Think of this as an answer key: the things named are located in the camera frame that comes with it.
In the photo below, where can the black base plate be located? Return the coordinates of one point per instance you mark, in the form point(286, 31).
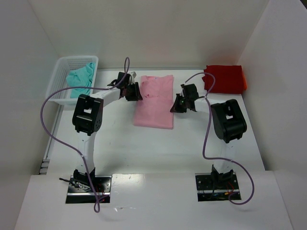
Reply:
point(79, 193)
point(208, 190)

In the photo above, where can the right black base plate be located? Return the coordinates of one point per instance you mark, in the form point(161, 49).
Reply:
point(208, 190)

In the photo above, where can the red folded t shirt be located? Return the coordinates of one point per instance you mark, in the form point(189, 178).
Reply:
point(228, 79)

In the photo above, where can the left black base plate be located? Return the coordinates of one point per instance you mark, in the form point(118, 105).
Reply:
point(79, 193)

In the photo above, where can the white plastic basket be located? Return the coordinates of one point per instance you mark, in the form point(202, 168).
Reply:
point(63, 67)

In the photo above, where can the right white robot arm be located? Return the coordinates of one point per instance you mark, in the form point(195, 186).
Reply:
point(228, 123)

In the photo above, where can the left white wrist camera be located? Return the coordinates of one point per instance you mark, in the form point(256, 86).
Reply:
point(133, 74)

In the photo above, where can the pink polo shirt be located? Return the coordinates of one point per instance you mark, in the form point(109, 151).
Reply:
point(154, 110)

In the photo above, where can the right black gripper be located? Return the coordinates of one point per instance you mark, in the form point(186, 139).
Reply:
point(181, 102)

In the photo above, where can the teal t shirt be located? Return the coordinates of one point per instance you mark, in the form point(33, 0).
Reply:
point(81, 77)

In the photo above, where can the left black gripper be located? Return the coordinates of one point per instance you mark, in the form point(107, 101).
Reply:
point(132, 91)

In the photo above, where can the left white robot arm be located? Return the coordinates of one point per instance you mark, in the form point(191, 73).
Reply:
point(88, 116)

